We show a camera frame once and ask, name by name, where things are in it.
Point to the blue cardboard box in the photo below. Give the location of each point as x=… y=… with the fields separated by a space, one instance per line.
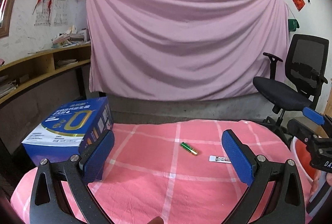
x=68 y=130

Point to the green gold battery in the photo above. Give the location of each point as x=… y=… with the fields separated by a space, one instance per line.
x=189 y=149

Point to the pink hanging sheet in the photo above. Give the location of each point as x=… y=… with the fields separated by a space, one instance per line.
x=175 y=50

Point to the person's right hand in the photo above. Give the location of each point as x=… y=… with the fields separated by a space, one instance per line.
x=315 y=184

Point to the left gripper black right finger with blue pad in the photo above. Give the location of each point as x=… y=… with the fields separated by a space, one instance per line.
x=274 y=191

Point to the red trash bin white rim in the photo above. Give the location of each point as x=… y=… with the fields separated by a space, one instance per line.
x=302 y=158

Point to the green object behind sheet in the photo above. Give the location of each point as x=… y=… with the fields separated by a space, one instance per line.
x=293 y=25

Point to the stack of books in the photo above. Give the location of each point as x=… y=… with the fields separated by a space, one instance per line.
x=71 y=37

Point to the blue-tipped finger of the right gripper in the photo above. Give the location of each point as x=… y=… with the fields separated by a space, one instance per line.
x=317 y=118

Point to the wooden curved shelf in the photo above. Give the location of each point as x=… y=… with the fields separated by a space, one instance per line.
x=33 y=70

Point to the pink checked tablecloth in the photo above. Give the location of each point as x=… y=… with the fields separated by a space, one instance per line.
x=148 y=173

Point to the black office chair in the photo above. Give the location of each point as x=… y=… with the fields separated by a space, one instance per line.
x=305 y=66

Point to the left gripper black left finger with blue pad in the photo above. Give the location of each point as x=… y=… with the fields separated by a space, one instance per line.
x=49 y=204

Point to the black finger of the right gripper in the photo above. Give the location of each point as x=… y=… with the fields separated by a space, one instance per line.
x=303 y=133

